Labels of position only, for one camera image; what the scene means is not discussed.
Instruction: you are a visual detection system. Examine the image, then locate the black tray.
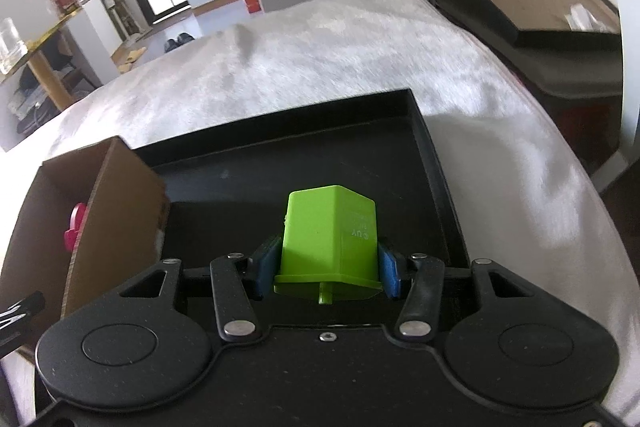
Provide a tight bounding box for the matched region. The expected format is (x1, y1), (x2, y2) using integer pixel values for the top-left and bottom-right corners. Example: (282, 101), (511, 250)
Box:
(32, 89), (472, 333)

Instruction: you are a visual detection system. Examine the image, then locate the brown cardboard box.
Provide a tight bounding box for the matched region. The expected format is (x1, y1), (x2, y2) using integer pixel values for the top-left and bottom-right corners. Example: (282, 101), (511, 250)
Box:
(0, 137), (171, 348)

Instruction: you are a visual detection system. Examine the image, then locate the green plastic block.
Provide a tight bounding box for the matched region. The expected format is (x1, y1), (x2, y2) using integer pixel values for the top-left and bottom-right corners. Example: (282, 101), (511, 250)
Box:
(273, 185), (385, 305)

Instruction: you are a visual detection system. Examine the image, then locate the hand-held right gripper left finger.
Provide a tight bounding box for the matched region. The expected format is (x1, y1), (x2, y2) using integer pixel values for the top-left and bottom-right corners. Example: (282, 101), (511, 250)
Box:
(117, 237), (282, 342)

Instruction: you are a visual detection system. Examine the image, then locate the pair of yellow slippers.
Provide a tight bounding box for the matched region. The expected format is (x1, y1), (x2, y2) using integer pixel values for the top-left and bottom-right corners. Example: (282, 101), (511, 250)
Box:
(116, 47), (148, 72)

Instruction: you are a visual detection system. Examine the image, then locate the clear glass jar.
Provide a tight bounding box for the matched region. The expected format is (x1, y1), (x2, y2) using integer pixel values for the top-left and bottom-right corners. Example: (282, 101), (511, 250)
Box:
(0, 18), (28, 75)

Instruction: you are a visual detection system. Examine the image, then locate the pink toy figure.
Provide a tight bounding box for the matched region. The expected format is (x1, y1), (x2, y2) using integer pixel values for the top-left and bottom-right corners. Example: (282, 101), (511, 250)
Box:
(64, 203), (88, 254)

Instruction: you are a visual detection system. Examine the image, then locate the gold round side table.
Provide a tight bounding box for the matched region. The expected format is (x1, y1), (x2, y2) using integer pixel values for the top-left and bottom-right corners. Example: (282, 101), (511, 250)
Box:
(0, 4), (86, 112)

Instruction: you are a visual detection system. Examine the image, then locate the pair of black slippers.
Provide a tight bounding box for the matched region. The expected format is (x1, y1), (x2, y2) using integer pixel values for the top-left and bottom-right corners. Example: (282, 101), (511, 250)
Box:
(164, 33), (196, 52)

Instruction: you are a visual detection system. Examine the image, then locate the white plastic wrapper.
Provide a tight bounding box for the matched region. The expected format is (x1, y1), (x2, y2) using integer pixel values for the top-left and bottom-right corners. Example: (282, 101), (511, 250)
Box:
(565, 4), (618, 32)

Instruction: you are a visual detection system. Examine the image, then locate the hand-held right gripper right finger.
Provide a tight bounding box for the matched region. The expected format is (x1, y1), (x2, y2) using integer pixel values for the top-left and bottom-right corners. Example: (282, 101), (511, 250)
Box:
(378, 243), (531, 342)

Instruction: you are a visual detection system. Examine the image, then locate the white fluffy blanket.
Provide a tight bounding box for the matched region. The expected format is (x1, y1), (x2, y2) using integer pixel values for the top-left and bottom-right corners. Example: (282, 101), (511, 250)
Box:
(0, 0), (623, 427)

